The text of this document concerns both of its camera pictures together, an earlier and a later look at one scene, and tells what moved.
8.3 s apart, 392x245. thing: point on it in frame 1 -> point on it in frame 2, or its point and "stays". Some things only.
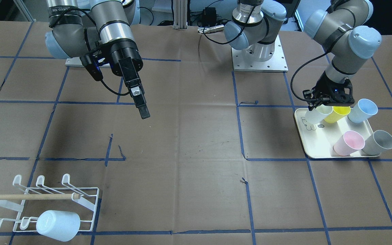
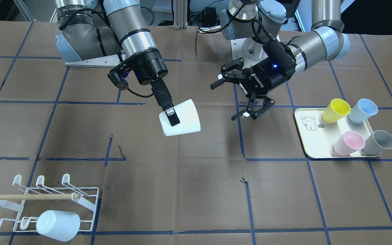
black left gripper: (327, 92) -> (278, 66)
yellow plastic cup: (338, 112) stays
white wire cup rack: (32, 200) stays
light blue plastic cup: (62, 225) stays
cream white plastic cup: (318, 114) -> (190, 121)
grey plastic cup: (378, 142) stays
